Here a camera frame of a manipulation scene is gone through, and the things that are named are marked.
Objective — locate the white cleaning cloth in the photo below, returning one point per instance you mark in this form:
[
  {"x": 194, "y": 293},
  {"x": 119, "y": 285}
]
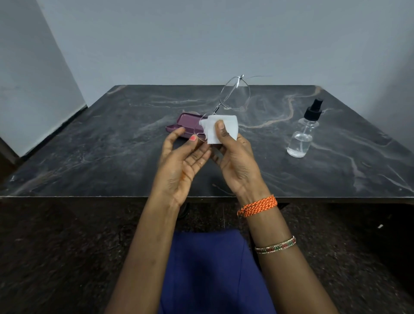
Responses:
[{"x": 230, "y": 126}]

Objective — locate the person's left forearm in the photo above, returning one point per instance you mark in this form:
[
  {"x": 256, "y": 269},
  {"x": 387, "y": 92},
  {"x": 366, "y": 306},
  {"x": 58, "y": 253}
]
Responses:
[{"x": 142, "y": 258}]

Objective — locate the clear spray bottle black cap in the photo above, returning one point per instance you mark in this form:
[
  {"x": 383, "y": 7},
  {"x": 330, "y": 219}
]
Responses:
[{"x": 302, "y": 139}]

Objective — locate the orange thread wristband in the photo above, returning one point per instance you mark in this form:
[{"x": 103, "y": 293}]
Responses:
[{"x": 258, "y": 205}]

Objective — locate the person's right forearm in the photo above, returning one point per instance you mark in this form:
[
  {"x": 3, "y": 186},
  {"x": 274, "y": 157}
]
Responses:
[{"x": 284, "y": 268}]

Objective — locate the purple eyeglasses case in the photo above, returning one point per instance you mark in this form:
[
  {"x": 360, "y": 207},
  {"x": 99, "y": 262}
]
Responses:
[{"x": 186, "y": 123}]

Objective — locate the person's left thumb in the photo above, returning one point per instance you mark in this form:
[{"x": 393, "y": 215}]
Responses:
[{"x": 172, "y": 139}]

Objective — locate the person's right hand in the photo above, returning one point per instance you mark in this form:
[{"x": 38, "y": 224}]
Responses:
[{"x": 239, "y": 170}]

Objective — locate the blue garment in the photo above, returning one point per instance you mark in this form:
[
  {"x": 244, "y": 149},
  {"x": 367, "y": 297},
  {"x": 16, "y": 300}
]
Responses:
[{"x": 213, "y": 275}]

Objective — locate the thin metal frame eyeglasses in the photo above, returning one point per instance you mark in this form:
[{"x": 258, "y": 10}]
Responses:
[{"x": 235, "y": 92}]

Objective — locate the person's right thumb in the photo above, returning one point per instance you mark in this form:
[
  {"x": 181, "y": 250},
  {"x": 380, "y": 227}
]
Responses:
[{"x": 221, "y": 132}]

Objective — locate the person's left hand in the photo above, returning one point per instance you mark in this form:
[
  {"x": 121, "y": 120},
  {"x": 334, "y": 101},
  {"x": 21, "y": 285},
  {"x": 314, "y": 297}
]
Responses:
[{"x": 173, "y": 174}]

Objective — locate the beaded gold bangle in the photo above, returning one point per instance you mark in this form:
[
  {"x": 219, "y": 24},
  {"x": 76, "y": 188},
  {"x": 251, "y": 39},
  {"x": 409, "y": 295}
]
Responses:
[{"x": 276, "y": 246}]

